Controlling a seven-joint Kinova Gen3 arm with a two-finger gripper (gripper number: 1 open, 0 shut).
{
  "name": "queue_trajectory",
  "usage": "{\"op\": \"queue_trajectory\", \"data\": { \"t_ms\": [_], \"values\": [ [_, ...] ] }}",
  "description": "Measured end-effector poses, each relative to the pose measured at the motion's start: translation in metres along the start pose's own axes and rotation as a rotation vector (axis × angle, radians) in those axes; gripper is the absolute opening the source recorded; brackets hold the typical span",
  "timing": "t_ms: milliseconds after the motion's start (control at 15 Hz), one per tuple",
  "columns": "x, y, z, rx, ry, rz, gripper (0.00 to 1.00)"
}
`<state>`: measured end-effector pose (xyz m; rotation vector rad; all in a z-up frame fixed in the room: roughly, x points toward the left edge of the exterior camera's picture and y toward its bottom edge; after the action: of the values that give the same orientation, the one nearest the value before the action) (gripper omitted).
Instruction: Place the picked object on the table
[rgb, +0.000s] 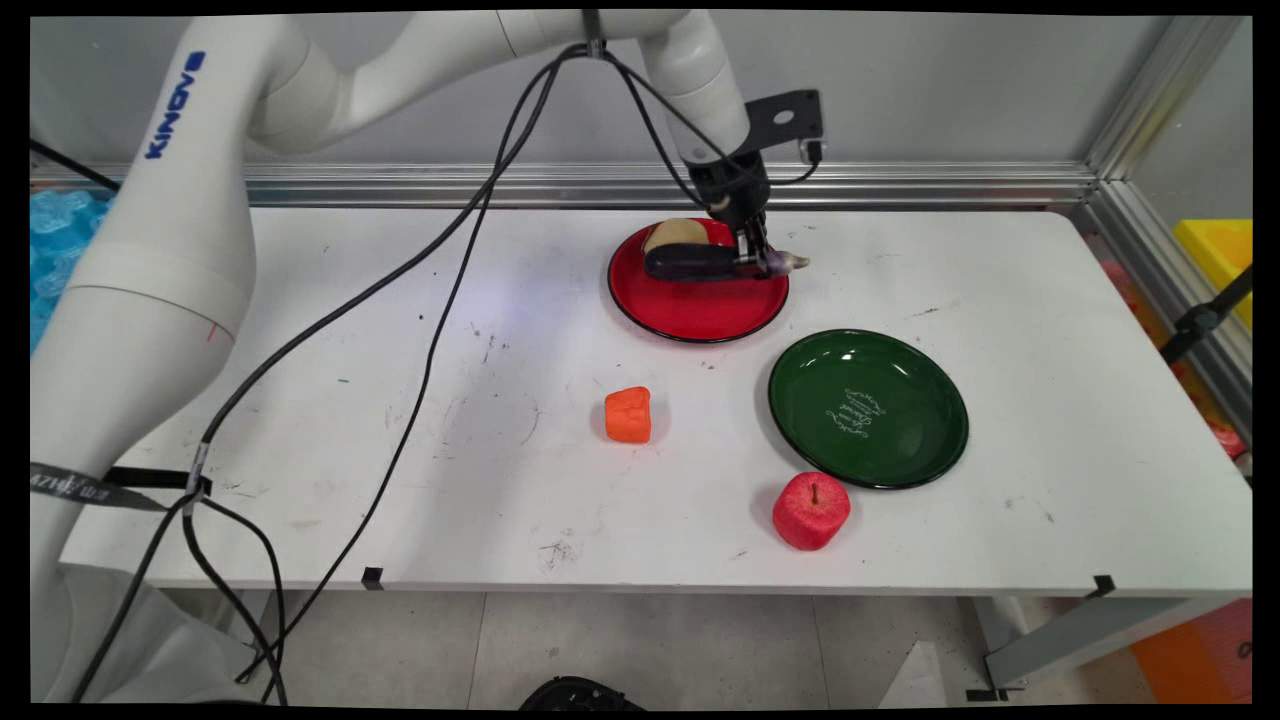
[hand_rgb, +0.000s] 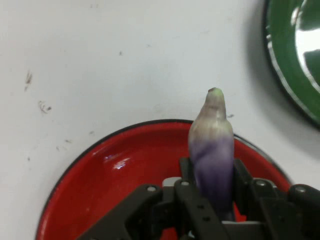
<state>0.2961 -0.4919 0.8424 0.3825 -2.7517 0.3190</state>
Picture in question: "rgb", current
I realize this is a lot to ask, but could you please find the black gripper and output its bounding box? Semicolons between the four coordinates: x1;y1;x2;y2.
686;148;774;279

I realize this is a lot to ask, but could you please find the purple toy eggplant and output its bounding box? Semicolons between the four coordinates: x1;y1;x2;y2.
642;242;810;284

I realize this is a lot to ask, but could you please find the beige toy potato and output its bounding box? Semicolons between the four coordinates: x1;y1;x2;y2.
642;218;714;257

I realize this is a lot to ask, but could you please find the red plate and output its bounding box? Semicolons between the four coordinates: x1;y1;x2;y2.
607;217;791;345

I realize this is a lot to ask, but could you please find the green plate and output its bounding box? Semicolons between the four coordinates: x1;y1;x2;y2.
768;329;971;491

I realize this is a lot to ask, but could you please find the orange toy pepper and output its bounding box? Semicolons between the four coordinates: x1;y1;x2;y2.
604;386;653;445

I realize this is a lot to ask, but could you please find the red toy apple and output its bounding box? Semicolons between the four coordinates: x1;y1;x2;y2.
772;471;853;552

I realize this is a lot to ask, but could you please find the yellow plastic bin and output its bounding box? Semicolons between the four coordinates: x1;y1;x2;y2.
1172;218;1253;333

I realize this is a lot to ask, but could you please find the black round floor object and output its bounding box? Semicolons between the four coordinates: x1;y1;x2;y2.
518;676;647;712

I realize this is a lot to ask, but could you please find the grey table leg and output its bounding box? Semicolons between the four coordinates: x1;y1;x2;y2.
964;597;1219;703

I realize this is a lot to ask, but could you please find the orange box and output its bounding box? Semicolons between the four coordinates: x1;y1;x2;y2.
1128;600;1253;705

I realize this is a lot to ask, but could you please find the blue bubble foam sheet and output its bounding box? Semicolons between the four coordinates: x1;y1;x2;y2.
30;189;117;353

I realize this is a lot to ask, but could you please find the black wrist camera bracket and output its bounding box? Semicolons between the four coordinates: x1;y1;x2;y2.
741;89;827;164

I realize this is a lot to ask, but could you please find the horizontal aluminium frame rail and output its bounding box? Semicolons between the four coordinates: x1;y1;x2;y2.
30;161;1101;212

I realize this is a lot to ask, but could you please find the thin black cable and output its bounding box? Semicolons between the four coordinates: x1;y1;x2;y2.
236;50;821;704

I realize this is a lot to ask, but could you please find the sloping aluminium side rail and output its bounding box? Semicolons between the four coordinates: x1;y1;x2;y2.
1072;180;1253;446

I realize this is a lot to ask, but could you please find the thick black cable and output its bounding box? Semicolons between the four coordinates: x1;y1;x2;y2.
68;38;721;704

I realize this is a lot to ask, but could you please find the aluminium corner post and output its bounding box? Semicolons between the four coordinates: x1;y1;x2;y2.
1084;15;1247;183

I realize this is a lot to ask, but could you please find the black velcro strap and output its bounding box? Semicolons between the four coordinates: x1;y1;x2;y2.
30;461;213;513

